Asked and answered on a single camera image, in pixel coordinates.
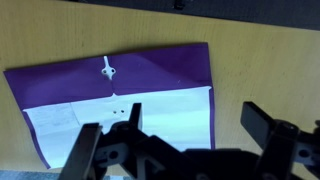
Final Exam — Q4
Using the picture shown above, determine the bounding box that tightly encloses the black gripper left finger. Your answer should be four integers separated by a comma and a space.
58, 102, 149, 180

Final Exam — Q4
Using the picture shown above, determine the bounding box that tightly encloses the purple cloth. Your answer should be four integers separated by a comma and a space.
3, 42, 216, 170

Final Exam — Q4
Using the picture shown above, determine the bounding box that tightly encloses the white paper sheet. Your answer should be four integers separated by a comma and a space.
23, 85, 213, 170

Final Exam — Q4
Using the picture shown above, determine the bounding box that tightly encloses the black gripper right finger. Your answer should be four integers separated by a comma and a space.
240, 101, 320, 180

